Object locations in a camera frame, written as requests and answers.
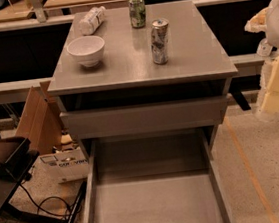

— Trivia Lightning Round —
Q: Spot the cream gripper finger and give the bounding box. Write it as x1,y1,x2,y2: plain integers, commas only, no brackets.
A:
256,55,279,117
245,7,268,33

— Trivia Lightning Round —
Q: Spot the silver redbull can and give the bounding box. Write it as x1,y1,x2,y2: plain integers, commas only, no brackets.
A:
151,18,169,65

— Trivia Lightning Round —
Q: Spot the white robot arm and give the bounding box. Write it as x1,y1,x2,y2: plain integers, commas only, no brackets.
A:
245,0,279,120

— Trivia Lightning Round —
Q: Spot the green soda can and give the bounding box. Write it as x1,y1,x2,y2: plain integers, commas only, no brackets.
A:
128,0,146,28

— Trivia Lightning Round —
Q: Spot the grey drawer cabinet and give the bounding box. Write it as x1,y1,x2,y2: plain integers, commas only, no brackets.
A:
49,0,236,163

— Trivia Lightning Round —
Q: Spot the open grey middle drawer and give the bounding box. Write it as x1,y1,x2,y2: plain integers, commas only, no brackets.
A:
83,128,236,223

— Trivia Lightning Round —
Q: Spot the closed grey top drawer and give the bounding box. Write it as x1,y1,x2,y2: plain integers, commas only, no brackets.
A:
60,96,228,139

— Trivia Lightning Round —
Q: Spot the clear plastic water bottle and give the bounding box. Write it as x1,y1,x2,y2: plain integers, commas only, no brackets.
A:
79,6,106,36

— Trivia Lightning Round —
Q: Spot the white ceramic bowl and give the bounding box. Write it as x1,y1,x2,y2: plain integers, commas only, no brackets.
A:
67,35,105,67

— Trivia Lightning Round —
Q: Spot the white printed cardboard box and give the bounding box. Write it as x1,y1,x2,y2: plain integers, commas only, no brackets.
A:
39,150,89,183

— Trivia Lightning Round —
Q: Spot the brown cardboard box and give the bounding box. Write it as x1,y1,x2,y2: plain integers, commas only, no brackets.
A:
15,87,62,155

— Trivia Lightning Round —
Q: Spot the black cable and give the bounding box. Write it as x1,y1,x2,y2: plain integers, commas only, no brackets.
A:
18,177,84,223

